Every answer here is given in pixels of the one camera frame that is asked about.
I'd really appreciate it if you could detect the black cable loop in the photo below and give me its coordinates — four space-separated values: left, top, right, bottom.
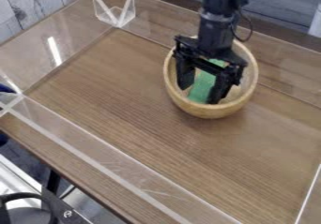
0 191 57 224

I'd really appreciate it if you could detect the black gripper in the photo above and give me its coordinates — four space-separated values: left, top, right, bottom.
172 35 248 104

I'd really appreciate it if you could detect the clear acrylic front wall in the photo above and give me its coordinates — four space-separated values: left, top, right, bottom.
0 78 240 224

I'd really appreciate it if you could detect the clear acrylic corner bracket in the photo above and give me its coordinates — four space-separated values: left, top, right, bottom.
92 0 135 28

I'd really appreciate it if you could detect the green rectangular block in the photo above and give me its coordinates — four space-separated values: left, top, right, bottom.
187 59 230 105

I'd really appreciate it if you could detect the brown wooden bowl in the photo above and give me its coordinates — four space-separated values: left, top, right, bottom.
163 40 259 119

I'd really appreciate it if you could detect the grey metal clamp plate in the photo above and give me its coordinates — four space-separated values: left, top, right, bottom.
41 188 93 224

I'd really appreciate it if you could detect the black metal table leg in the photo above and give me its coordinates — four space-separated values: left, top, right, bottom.
46 171 61 194

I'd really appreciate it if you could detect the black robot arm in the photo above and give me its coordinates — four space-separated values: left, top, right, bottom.
172 0 250 104

